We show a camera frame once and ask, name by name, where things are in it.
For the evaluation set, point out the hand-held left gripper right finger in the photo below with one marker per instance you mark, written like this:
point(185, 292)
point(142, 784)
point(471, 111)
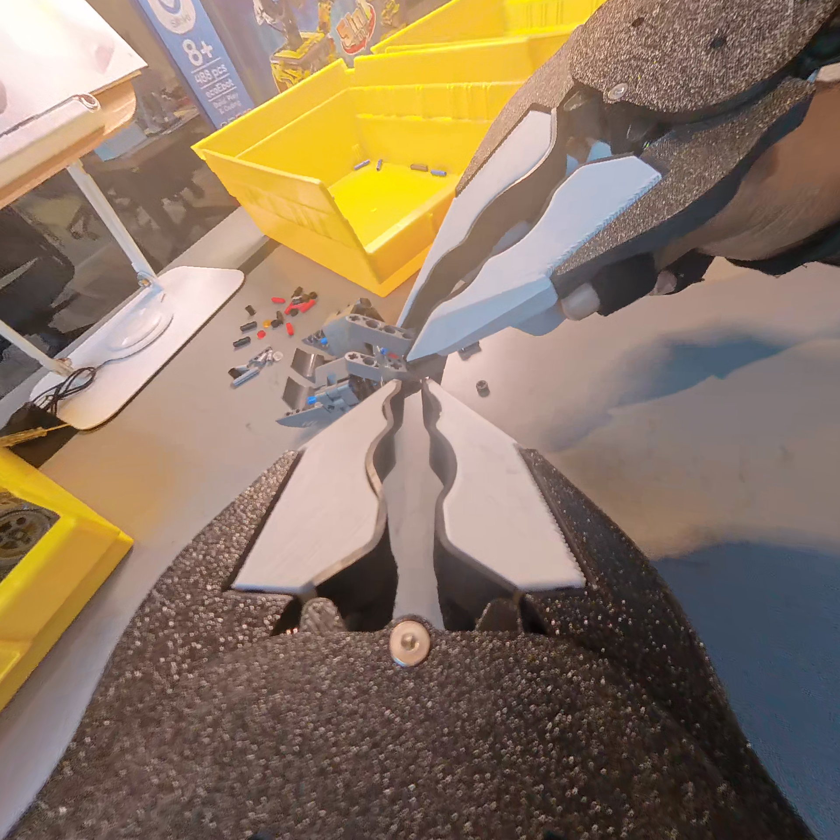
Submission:
point(505, 518)

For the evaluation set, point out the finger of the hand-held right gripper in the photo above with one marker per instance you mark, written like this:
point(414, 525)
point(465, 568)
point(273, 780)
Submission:
point(577, 210)
point(499, 177)

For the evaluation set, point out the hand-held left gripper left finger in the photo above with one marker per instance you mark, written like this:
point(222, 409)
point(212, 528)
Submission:
point(315, 518)

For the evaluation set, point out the black brick assembly coloured pins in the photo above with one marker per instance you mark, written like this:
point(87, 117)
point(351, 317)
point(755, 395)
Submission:
point(374, 364)

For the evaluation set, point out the small black brick connector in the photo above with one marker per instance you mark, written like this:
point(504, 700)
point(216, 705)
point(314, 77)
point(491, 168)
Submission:
point(468, 350)

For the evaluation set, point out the small brick parts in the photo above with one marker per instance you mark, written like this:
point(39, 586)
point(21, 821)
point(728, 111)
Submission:
point(295, 305)

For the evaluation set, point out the grey desk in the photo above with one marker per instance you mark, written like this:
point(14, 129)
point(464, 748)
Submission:
point(656, 459)

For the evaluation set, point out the person's right hand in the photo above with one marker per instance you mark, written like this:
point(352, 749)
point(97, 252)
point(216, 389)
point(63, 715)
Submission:
point(781, 184)

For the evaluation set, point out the yellow storage bin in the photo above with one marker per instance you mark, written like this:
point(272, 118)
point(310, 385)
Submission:
point(459, 72)
point(295, 197)
point(65, 590)

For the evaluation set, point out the grey twin engine brick model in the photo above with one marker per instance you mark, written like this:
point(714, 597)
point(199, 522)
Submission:
point(315, 394)

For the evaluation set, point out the yellow toy bulldozer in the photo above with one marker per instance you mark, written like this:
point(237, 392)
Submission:
point(19, 531)

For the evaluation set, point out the printed toy box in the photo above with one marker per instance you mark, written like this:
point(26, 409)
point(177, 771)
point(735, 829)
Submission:
point(216, 65)

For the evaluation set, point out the instruction booklet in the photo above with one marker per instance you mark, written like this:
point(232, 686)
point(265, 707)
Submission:
point(52, 52)

